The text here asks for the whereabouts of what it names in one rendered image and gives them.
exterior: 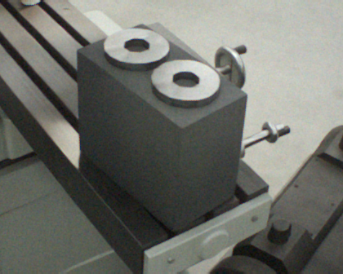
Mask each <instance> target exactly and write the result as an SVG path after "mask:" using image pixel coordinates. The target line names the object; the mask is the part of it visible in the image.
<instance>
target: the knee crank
mask: <svg viewBox="0 0 343 274"><path fill-rule="evenodd" d="M289 133H290V128H289V127H288V126H284V125H283V124H282V123H281V122H280V123H278V124H276V125H275V124H274V123H273V122H271V121H267V122H265V123H263V125H262V131H260V132H258V133H256V134H254V135H252V136H248V137H247V138H245V139H242V145H241V150H240V157H241V158H243V157H245V153H246V149H245V148H248V147H250V146H253V145H255V144H258V143H259V142H262V141H263V140H266V141H267V142H268V143H269V144H274V143H276V141H277V140H278V137H282V136H284V135H287V134H289Z"/></svg>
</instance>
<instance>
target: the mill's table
mask: <svg viewBox="0 0 343 274"><path fill-rule="evenodd" d="M107 37H108V35H107V33H104V32H103V31H102V30H101V29H100V28H99V27H97V25H96V24H94V23H93V22H92V21H90V20H89V19H88V17H87V16H85V15H84V14H83V13H82V12H81V11H80V10H79V9H78V8H76V7H74V5H73V4H72V3H70V2H69V1H67V0H40V1H39V2H38V3H37V4H35V5H25V4H23V3H22V2H21V0H0V107H1V108H2V110H3V112H4V113H5V114H6V115H7V116H8V118H9V119H10V120H11V122H12V123H13V124H14V126H15V127H16V128H17V130H18V131H19V132H20V134H21V135H22V136H23V137H24V138H25V140H26V141H27V143H28V145H29V146H30V147H31V148H32V149H33V150H34V151H35V152H36V154H37V156H38V157H39V158H40V160H41V161H42V162H43V163H44V164H45V165H46V167H47V169H48V170H49V171H50V172H51V174H52V175H53V176H55V178H56V179H57V180H58V182H59V184H60V186H61V187H62V188H63V189H64V190H65V191H66V192H67V193H68V194H69V196H70V197H71V198H72V199H73V201H74V203H75V205H77V206H78V208H79V209H80V210H81V211H82V212H83V213H84V214H85V216H87V218H88V219H89V220H90V221H91V224H92V225H93V227H95V228H96V230H97V231H98V232H99V233H100V234H101V235H102V236H103V238H105V240H106V242H107V243H108V244H109V245H110V246H111V248H112V249H113V250H114V251H115V252H116V253H117V254H118V257H119V258H120V259H121V260H122V261H123V262H124V263H125V264H126V265H127V266H128V267H129V270H131V272H132V273H133V274H177V273H178V272H181V271H183V270H185V269H186V268H188V267H192V266H194V265H195V264H198V263H201V262H202V261H203V260H205V259H211V258H213V257H214V256H216V255H218V254H219V253H220V252H221V251H222V250H225V249H227V248H228V247H230V246H232V245H234V244H235V243H238V242H240V241H242V240H244V239H247V238H248V237H250V236H252V235H253V234H255V233H257V232H259V231H260V230H262V229H265V227H266V224H267V220H268V216H269V212H270V205H271V201H272V196H271V195H270V194H269V193H268V189H269V185H268V184H267V183H266V182H265V181H264V180H263V179H262V178H261V177H260V176H259V175H258V174H257V173H256V172H255V171H254V170H253V169H252V168H251V167H250V166H249V165H248V164H247V163H246V162H245V161H244V160H243V159H242V158H241V157H240V161H239V167H238V178H237V183H236V188H235V194H234V196H233V197H231V198H230V199H228V201H224V202H222V203H220V204H219V205H218V206H217V207H215V208H213V209H212V210H210V211H209V212H207V213H206V214H204V215H202V217H198V218H197V219H195V220H194V221H192V222H191V223H189V224H187V225H186V226H184V227H183V228H181V229H180V230H178V231H175V232H171V231H170V230H169V228H168V227H167V226H166V225H163V224H162V223H161V222H160V221H159V219H157V218H156V217H154V216H153V215H152V214H151V213H150V212H149V211H148V210H147V209H146V208H145V207H143V206H142V205H141V204H140V203H139V202H138V201H136V200H135V199H134V197H131V196H130V195H129V194H128V193H127V192H126V191H125V190H123V189H122V188H121V187H120V186H119V185H118V184H117V183H116V182H114V181H113V180H112V179H111V178H110V177H109V176H108V175H107V174H106V173H105V172H104V171H102V170H101V169H100V167H99V166H96V165H95V164H94V163H93V162H92V161H91V160H90V159H88V158H87V157H86V156H85V155H84V154H83V153H82V152H81V150H80V145H79V123H78V81H77V68H78V60H77V50H78V49H81V48H82V47H84V46H87V45H90V44H92V43H93V42H96V41H99V40H102V39H105V38H107Z"/></svg>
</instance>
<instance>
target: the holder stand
mask: <svg viewBox="0 0 343 274"><path fill-rule="evenodd" d="M77 60H78V68H77V81H78V123H79V145H80V150H81V152H82V153H83V154H84V155H85V156H86V157H87V158H88V159H90V160H91V161H92V162H93V163H94V164H95V165H96V166H99V167H100V169H101V170H102V171H104V172H105V173H106V174H107V175H108V176H109V177H110V178H111V179H112V180H113V181H114V182H116V183H117V184H118V185H119V186H120V187H121V188H122V189H123V190H125V191H126V192H127V193H128V194H129V195H130V196H131V197H134V199H135V200H136V201H138V202H139V203H140V204H141V205H142V206H143V207H145V208H146V209H147V210H148V211H149V212H150V213H151V214H152V215H153V216H154V217H156V218H157V219H159V221H160V222H161V223H162V224H163V225H166V226H167V227H168V228H169V230H170V231H171V232H175V231H178V230H180V229H181V228H183V227H184V226H186V225H187V224H189V223H191V222H192V221H194V220H195V219H197V218H198V217H202V215H204V214H206V213H207V212H209V211H210V210H212V209H213V208H215V207H217V206H218V205H219V204H220V203H222V202H224V201H228V199H230V198H231V197H233V196H234V194H235V189H236V183H237V178H238V167H239V161H240V150H241V145H242V139H243V129H244V124H245V113H246V107H247V97H248V95H247V93H246V92H244V91H242V90H241V89H240V88H239V87H237V86H236V85H235V84H233V83H231V82H229V81H228V80H226V78H224V77H222V76H221V75H220V74H219V73H218V72H216V71H215V70H213V69H211V68H209V67H208V66H206V65H205V64H204V63H202V62H201V61H199V60H198V59H197V58H195V57H194V56H192V55H190V54H188V52H186V51H184V50H183V49H181V48H180V47H178V46H177V45H176V44H174V43H172V42H170V41H169V40H167V39H166V38H165V37H164V36H163V35H160V34H158V33H156V32H155V31H153V30H152V29H151V28H150V27H147V26H146V25H144V24H139V25H137V26H133V27H131V28H129V29H124V30H122V31H118V32H115V33H113V34H111V35H110V36H108V37H107V38H105V39H102V40H99V41H96V42H93V43H92V44H90V45H87V46H84V47H82V48H81V49H78V50H77Z"/></svg>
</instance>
